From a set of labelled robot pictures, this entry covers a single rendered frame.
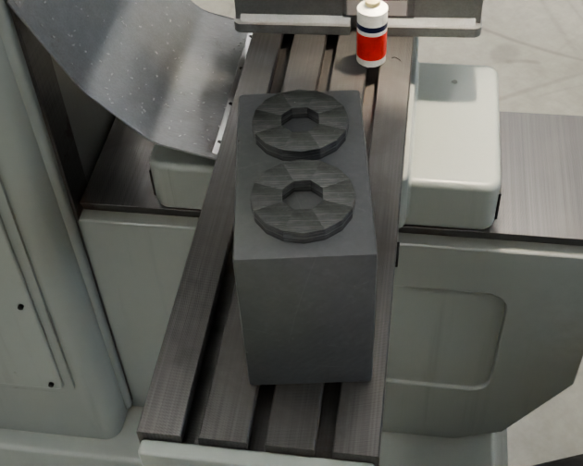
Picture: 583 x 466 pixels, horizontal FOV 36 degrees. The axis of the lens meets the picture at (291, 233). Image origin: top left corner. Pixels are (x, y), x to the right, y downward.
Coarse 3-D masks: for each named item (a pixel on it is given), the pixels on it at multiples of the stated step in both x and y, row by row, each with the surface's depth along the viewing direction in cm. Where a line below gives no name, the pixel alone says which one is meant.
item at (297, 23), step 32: (256, 0) 126; (288, 0) 125; (320, 0) 125; (352, 0) 124; (384, 0) 124; (416, 0) 123; (448, 0) 123; (480, 0) 122; (256, 32) 128; (288, 32) 127; (320, 32) 127; (416, 32) 125; (448, 32) 125; (480, 32) 125
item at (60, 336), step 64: (0, 0) 106; (0, 64) 111; (0, 128) 117; (64, 128) 127; (0, 192) 125; (64, 192) 130; (0, 256) 134; (64, 256) 137; (0, 320) 146; (64, 320) 145; (0, 384) 161; (64, 384) 158; (128, 384) 168
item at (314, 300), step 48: (240, 96) 88; (288, 96) 86; (336, 96) 87; (240, 144) 83; (288, 144) 81; (336, 144) 81; (240, 192) 79; (288, 192) 78; (336, 192) 76; (240, 240) 75; (288, 240) 74; (336, 240) 74; (240, 288) 76; (288, 288) 76; (336, 288) 76; (288, 336) 81; (336, 336) 81
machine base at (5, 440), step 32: (128, 416) 172; (0, 448) 169; (32, 448) 168; (64, 448) 167; (96, 448) 167; (128, 448) 167; (384, 448) 165; (416, 448) 164; (448, 448) 164; (480, 448) 164
